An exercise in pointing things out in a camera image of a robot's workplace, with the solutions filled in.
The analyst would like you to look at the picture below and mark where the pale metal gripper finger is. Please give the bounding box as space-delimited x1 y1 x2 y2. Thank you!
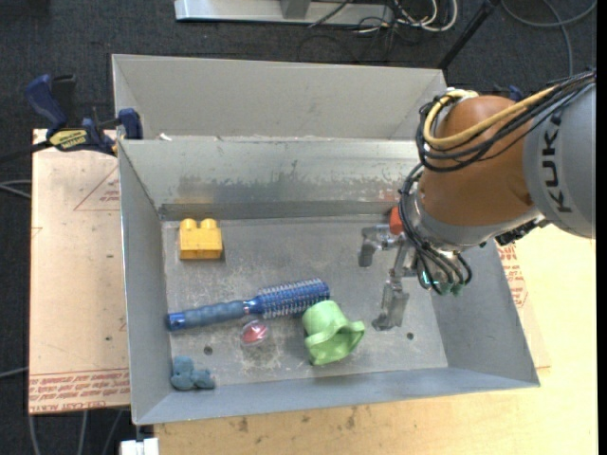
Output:
358 226 381 269
371 282 411 332

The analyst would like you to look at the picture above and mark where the light green plastic cup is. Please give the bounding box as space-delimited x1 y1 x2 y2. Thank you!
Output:
301 299 367 367

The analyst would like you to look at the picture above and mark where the grey metal bin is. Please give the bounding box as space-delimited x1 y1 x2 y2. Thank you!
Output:
110 53 542 428

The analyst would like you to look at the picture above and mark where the blue hairbrush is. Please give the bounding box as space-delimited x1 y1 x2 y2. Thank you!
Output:
164 277 332 333

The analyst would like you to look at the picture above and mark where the red and clear small ball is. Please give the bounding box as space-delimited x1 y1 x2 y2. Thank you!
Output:
238 318 270 349

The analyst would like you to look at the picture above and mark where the yellow toy brick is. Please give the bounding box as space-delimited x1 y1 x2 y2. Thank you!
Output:
178 217 225 262

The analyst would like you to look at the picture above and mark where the blue rubber toy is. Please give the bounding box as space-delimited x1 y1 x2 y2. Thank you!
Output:
170 355 217 391

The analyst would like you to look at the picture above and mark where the brown cardboard board, red print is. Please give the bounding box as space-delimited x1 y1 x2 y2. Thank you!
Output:
28 128 554 415

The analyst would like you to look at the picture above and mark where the black cylinder on white bracket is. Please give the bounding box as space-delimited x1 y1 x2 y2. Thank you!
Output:
494 219 551 248

